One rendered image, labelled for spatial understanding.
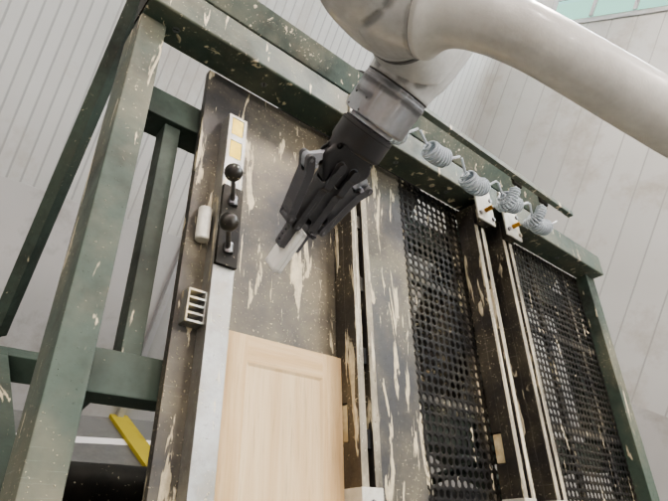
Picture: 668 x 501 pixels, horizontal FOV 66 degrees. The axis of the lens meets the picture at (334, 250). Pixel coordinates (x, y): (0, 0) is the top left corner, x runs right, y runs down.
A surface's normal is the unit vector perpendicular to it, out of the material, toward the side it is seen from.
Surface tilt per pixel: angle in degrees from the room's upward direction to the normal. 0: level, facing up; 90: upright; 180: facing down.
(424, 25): 138
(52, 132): 90
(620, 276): 90
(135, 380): 56
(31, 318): 90
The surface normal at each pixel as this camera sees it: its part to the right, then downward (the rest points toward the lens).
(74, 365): 0.65, -0.39
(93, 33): 0.63, 0.19
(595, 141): -0.70, -0.29
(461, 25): -0.50, 0.62
